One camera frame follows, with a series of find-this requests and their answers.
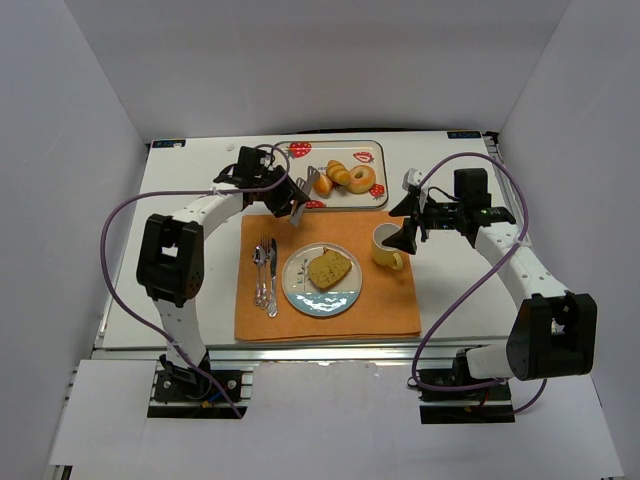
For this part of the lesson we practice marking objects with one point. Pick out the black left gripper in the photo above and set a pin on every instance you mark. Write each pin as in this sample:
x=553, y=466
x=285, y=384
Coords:
x=284, y=195

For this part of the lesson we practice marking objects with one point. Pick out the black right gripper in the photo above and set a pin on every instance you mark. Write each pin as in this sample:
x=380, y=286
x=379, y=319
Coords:
x=416, y=218

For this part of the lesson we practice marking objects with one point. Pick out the speckled toast bread slice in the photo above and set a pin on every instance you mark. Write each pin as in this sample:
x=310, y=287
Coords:
x=328, y=269

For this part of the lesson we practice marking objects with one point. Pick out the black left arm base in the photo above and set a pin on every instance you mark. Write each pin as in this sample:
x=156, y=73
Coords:
x=174, y=399

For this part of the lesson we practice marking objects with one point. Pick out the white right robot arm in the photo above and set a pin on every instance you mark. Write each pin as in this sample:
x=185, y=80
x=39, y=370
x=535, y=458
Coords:
x=554, y=331

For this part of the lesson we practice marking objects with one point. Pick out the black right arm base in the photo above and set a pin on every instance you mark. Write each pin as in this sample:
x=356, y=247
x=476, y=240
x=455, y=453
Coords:
x=479, y=406

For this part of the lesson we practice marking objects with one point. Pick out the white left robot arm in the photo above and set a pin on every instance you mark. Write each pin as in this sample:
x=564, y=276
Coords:
x=171, y=261

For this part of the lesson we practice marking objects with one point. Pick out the striped croissant bread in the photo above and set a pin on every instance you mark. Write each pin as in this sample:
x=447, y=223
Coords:
x=338, y=173

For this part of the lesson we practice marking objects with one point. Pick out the orange oval bun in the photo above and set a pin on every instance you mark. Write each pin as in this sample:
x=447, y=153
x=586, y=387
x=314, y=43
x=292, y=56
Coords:
x=323, y=186

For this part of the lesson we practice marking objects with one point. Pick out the yellow mug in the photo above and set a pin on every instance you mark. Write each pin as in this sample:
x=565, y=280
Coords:
x=382, y=255

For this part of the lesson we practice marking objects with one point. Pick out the strawberry pattern white tray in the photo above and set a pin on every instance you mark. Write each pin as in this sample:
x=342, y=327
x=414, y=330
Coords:
x=350, y=153

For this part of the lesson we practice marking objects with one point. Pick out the silver fork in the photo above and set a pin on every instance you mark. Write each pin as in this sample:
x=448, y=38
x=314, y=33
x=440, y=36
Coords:
x=265, y=245

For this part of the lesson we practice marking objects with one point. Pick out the glazed bagel donut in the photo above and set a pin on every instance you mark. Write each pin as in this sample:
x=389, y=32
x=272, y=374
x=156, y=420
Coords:
x=362, y=179

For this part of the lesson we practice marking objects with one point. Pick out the silver spoon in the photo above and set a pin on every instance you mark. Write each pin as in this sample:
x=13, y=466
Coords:
x=259, y=260

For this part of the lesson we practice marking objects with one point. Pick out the orange cloth placemat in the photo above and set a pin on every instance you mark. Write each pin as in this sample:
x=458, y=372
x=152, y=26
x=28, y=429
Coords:
x=386, y=307

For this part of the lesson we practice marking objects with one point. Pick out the black corner label right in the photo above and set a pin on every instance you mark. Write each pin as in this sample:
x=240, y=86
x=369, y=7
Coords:
x=464, y=134

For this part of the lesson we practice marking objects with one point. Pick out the black corner label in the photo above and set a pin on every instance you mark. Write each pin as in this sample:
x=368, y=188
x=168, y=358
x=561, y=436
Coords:
x=464, y=134
x=168, y=143

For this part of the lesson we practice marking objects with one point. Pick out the white and blue plate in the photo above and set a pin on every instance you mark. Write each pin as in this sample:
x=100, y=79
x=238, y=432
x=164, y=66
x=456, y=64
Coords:
x=309, y=299

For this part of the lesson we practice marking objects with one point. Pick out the silver table knife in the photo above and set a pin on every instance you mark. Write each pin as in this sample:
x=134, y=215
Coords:
x=272, y=308

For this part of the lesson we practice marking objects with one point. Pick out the black corner label left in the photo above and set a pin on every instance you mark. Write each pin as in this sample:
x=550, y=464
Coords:
x=168, y=143

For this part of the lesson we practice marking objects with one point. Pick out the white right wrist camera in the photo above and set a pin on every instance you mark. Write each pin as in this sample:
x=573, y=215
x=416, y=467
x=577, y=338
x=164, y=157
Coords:
x=412, y=178

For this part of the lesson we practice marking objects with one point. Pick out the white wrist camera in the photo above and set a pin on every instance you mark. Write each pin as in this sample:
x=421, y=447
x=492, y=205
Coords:
x=267, y=159
x=412, y=178

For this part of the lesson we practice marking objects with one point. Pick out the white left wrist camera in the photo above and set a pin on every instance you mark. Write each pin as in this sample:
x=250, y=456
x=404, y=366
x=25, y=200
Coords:
x=267, y=159

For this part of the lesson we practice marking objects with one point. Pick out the aluminium frame rail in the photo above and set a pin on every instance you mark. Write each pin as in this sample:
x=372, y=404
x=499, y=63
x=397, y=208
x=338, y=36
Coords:
x=344, y=350

